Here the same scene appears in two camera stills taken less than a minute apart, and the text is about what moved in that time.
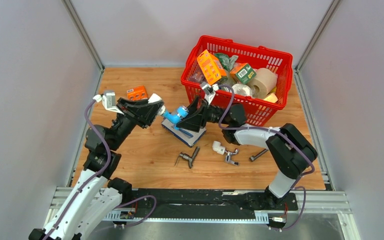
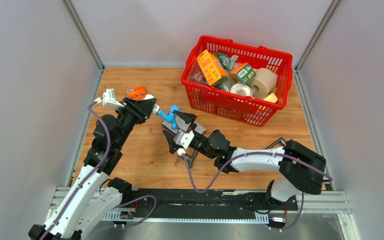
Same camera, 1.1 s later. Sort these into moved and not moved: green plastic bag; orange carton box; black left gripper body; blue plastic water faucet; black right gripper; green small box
Moved: black right gripper; blue plastic water faucet
Not moved: green small box; black left gripper body; green plastic bag; orange carton box
